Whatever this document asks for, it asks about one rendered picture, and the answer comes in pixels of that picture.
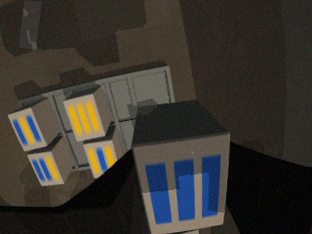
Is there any grey flat panel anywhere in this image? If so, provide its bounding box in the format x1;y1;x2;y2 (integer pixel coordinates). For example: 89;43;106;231
281;0;312;168

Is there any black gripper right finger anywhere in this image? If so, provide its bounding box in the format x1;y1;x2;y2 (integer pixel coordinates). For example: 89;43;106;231
225;141;312;234

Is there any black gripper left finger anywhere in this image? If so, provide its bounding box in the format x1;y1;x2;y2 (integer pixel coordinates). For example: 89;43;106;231
0;148;144;234

